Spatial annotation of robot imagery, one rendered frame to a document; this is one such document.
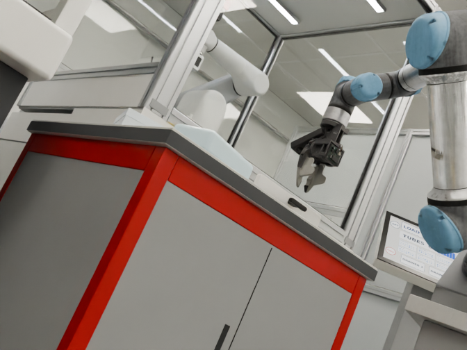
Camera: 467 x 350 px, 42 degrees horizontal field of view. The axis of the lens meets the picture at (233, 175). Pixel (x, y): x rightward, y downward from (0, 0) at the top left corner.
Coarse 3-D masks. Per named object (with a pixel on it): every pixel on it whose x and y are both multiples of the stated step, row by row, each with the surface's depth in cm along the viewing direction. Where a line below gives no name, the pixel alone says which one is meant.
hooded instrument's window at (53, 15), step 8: (24, 0) 113; (32, 0) 114; (40, 0) 115; (48, 0) 116; (56, 0) 117; (64, 0) 118; (40, 8) 115; (48, 8) 116; (56, 8) 117; (48, 16) 116; (56, 16) 117
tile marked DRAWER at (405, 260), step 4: (404, 256) 226; (400, 260) 224; (404, 260) 224; (408, 260) 225; (412, 260) 226; (416, 260) 226; (408, 264) 223; (412, 264) 224; (416, 264) 225; (420, 264) 225; (424, 264) 226; (416, 268) 223; (420, 268) 223; (424, 268) 224
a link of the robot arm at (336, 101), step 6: (342, 78) 178; (348, 78) 176; (336, 84) 179; (342, 84) 176; (336, 90) 177; (336, 96) 176; (330, 102) 177; (336, 102) 175; (342, 102) 174; (342, 108) 174; (348, 108) 175
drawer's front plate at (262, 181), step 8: (256, 176) 166; (264, 176) 166; (256, 184) 165; (264, 184) 166; (272, 184) 168; (272, 192) 169; (280, 192) 171; (280, 200) 171; (296, 208) 175; (304, 216) 178; (312, 216) 180; (320, 216) 182
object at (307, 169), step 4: (308, 160) 173; (312, 160) 172; (304, 164) 173; (308, 164) 172; (312, 164) 171; (300, 168) 172; (304, 168) 172; (308, 168) 171; (312, 168) 170; (300, 172) 172; (304, 172) 171; (308, 172) 170; (312, 172) 169; (296, 176) 172; (300, 176) 172; (296, 180) 172; (300, 180) 172; (296, 184) 172
